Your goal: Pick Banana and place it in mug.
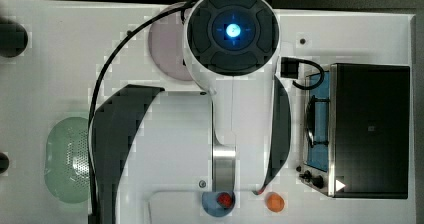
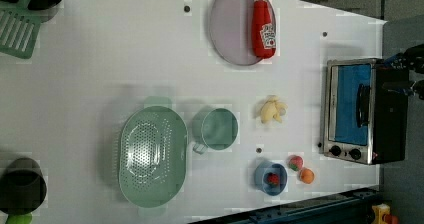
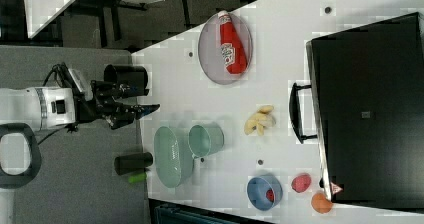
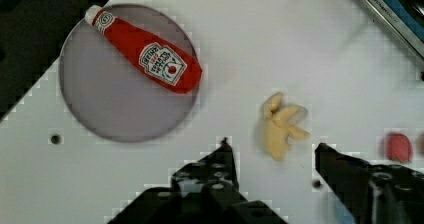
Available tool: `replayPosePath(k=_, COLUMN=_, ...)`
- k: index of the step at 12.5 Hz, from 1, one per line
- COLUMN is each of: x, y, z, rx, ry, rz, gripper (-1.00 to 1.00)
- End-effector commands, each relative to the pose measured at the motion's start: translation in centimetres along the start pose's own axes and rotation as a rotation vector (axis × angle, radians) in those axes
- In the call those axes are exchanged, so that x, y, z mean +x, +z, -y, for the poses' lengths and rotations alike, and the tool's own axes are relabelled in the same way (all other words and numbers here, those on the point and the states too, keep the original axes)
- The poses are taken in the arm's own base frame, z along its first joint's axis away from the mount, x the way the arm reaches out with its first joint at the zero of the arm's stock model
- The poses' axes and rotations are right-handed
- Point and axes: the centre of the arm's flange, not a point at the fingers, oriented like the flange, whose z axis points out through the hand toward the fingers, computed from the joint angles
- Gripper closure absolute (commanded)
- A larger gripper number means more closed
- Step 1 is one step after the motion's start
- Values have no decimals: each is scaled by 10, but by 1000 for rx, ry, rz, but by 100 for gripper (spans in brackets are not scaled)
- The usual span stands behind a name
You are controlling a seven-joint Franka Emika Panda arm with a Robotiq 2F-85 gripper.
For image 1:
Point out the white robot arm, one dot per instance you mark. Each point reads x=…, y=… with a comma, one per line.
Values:
x=231, y=48

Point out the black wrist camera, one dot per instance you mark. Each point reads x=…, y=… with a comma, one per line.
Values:
x=289, y=68

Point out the pink plate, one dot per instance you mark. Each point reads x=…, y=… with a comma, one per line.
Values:
x=165, y=47

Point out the green perforated colander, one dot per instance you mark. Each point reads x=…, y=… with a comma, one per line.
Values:
x=66, y=171

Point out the black utensil cup lower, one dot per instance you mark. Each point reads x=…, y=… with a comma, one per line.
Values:
x=4, y=163

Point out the orange fruit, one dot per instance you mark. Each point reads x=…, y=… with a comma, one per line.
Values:
x=275, y=202

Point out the black toaster oven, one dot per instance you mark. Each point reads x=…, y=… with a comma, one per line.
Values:
x=357, y=131

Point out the black utensil cup upper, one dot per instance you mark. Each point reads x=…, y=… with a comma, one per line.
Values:
x=13, y=38

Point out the black utensil cup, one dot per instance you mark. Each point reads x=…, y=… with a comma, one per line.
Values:
x=13, y=38
x=4, y=163

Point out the blue bowl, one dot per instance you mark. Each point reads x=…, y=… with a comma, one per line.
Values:
x=210, y=205

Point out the red strawberry in bowl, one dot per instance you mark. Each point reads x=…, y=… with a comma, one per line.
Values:
x=224, y=200

